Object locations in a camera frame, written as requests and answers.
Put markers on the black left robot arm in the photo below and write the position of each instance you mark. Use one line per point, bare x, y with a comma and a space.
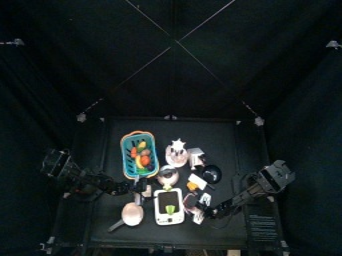
75, 173

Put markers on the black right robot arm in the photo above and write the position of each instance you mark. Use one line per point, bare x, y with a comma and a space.
262, 183

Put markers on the small white toy piece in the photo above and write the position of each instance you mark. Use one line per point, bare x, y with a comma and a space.
198, 219

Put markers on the white toy with black marks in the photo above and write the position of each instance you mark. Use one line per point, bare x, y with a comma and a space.
205, 199

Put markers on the grey toy utensil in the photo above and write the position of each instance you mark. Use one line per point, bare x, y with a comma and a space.
140, 199

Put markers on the dark red round toy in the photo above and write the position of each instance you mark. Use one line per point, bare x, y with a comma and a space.
190, 201

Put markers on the green toy vegetable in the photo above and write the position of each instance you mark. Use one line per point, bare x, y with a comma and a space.
142, 171

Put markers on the purple toy eggplant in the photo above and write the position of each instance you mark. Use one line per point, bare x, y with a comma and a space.
150, 167

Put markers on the yellow toy banana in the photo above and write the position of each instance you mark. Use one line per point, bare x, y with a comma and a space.
138, 162

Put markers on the small orange toy food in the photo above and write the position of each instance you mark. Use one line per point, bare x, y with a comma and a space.
192, 187

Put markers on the red-orange toy tomato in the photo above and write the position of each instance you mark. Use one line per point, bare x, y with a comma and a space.
145, 160

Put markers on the green toy piece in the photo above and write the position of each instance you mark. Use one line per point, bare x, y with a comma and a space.
170, 209

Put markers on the pink toy frying pan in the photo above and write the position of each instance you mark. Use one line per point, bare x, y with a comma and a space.
133, 214

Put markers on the white rectangular board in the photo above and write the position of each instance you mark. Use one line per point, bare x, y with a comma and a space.
197, 181

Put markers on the teal basket orange rim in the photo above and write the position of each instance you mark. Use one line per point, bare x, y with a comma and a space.
127, 160

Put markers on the brown toy potato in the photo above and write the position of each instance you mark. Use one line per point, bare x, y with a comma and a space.
146, 152

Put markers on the orange toy carrot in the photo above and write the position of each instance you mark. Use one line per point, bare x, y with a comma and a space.
134, 152

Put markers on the yellow toy corn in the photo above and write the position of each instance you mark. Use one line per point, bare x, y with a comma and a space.
142, 145

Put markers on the white printed label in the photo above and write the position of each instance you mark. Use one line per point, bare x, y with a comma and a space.
262, 227

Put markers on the white star-shaped toy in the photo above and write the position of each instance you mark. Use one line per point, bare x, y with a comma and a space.
178, 145

